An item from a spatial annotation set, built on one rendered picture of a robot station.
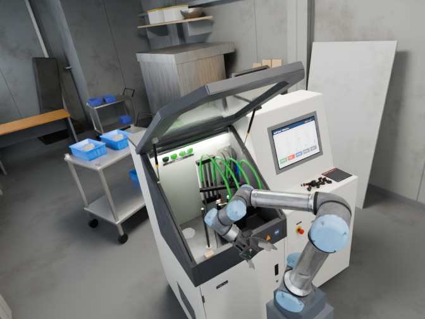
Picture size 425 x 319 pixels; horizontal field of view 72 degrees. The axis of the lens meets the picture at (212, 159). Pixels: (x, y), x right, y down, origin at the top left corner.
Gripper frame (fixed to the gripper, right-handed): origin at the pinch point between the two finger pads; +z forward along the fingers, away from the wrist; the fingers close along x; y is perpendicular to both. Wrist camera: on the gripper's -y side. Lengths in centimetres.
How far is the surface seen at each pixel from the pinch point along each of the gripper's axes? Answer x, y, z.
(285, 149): 36, -87, -3
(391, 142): 109, -207, 116
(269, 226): -3.0, -47.3, 13.2
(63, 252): -223, -154, -78
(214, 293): -53, -28, 12
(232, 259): -29.6, -33.2, 5.8
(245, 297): -50, -42, 37
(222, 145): 8, -87, -38
